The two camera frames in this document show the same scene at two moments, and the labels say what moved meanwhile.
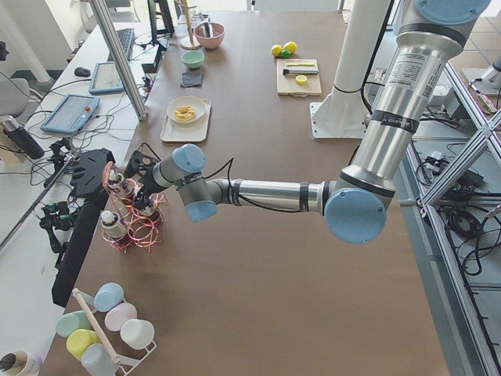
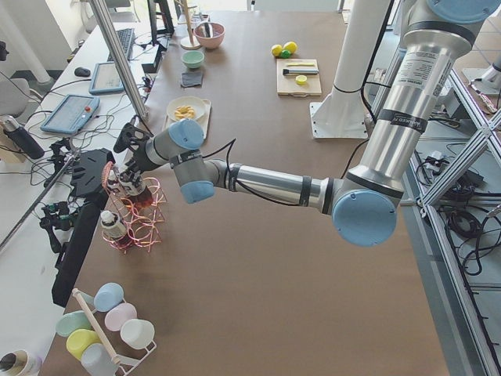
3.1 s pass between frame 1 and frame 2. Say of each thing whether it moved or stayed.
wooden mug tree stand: stayed
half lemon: stayed
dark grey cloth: stayed
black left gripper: moved
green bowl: stayed
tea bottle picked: moved
